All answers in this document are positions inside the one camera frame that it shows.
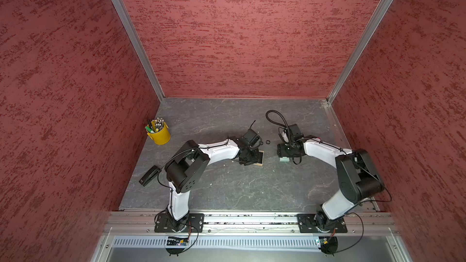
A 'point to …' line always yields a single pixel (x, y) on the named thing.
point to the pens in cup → (155, 125)
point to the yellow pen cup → (161, 137)
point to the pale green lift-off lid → (284, 159)
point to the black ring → (267, 142)
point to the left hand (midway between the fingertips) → (257, 164)
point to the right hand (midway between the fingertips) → (283, 154)
